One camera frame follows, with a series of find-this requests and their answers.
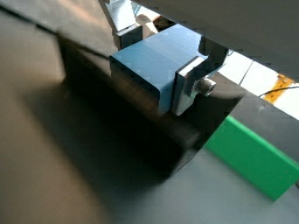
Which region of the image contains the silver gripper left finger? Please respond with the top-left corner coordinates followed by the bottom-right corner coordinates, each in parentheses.
top-left (98, 0), bottom-right (143, 49)

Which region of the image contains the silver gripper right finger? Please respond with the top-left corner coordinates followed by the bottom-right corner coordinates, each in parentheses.
top-left (173, 36), bottom-right (230, 116)

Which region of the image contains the blue rectangular block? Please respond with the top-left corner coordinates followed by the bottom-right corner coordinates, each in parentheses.
top-left (110, 24), bottom-right (206, 115)

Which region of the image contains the black curved fixture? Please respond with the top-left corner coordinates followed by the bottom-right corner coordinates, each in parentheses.
top-left (58, 36), bottom-right (246, 178)

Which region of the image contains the green shape sorter board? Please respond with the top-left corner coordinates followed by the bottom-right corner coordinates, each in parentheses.
top-left (205, 115), bottom-right (299, 200)

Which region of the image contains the black cable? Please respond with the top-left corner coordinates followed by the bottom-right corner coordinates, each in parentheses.
top-left (258, 85), bottom-right (299, 98)

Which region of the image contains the yellow metal frame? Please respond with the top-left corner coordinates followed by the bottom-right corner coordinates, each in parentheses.
top-left (264, 74), bottom-right (296, 103)

